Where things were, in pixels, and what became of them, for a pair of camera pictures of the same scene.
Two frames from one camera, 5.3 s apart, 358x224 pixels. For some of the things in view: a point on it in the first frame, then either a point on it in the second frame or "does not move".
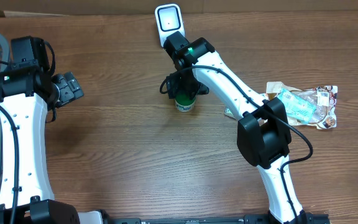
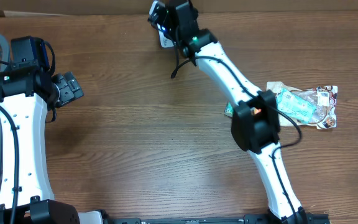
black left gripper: (71, 89) does not move
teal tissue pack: (297, 107) does not move
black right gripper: (175, 85) -> (171, 34)
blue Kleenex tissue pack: (228, 112) does not move
